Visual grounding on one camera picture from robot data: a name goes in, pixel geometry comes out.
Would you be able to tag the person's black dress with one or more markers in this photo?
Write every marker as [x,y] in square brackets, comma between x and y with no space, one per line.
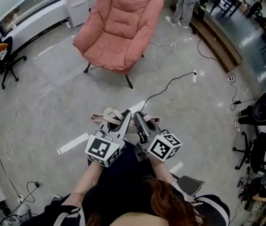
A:
[128,163]

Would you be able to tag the wooden step platform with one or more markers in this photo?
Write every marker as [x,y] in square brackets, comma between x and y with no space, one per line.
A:
[218,43]

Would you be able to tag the black table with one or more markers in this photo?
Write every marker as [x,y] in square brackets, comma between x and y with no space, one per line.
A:
[229,1]

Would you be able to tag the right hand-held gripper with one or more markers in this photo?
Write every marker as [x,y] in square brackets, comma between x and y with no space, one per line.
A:
[163,147]

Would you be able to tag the black office chair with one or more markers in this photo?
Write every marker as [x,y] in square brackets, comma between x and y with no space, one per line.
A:
[5,62]
[260,154]

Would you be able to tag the large black-framed window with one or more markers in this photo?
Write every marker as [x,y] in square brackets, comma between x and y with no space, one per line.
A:
[17,3]

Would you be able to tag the person's black striped jacket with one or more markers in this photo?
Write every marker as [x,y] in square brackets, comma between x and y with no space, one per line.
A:
[60,211]

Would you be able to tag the white water dispenser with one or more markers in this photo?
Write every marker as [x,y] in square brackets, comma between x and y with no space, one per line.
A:
[76,3]

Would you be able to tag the white power strip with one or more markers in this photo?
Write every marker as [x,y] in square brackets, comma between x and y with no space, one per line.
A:
[68,25]
[194,76]
[230,78]

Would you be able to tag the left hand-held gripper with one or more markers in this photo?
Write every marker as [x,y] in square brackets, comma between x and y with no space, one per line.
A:
[100,149]

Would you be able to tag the pink cushioned lounge chair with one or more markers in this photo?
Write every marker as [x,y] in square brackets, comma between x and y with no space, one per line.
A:
[118,32]

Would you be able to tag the pink cloth item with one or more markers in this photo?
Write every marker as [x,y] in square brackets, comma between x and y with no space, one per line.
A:
[96,117]

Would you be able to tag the person's right forearm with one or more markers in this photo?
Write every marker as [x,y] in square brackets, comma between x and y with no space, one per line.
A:
[161,173]

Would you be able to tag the person's left forearm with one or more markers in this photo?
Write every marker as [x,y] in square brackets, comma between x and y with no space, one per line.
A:
[88,178]

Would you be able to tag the black power adapter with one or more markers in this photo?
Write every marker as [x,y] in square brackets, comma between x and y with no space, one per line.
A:
[37,184]
[238,102]

